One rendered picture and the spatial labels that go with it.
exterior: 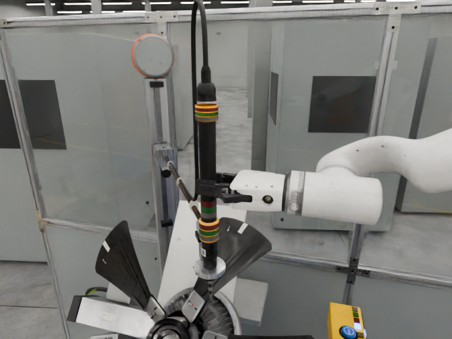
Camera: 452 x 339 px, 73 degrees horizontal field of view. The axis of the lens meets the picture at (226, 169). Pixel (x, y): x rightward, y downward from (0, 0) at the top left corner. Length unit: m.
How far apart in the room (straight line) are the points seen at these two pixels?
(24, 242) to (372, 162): 3.22
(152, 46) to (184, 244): 0.74
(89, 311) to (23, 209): 2.25
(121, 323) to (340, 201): 0.78
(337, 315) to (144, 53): 1.14
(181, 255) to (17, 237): 2.52
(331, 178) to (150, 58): 0.87
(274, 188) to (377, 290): 1.14
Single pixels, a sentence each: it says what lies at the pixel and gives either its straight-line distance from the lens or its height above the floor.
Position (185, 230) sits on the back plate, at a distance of 1.16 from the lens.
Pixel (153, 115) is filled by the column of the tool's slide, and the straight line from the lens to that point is 1.27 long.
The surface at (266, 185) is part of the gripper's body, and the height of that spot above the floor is 1.65.
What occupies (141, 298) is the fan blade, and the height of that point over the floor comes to 1.25.
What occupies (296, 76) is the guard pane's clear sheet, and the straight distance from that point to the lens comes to 1.27.
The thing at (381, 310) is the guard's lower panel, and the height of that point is 0.79.
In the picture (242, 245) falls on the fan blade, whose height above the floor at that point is 1.40.
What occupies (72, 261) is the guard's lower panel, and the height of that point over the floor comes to 0.73.
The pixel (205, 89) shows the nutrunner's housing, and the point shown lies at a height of 1.82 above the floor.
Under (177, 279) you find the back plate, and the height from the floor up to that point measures 1.15.
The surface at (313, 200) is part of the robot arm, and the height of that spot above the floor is 1.64.
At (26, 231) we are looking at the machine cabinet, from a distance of 3.41.
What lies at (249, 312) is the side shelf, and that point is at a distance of 1.44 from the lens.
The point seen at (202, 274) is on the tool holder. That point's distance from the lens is 0.70.
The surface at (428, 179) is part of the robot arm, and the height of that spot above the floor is 1.70.
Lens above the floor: 1.87
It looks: 20 degrees down
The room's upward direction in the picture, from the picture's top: straight up
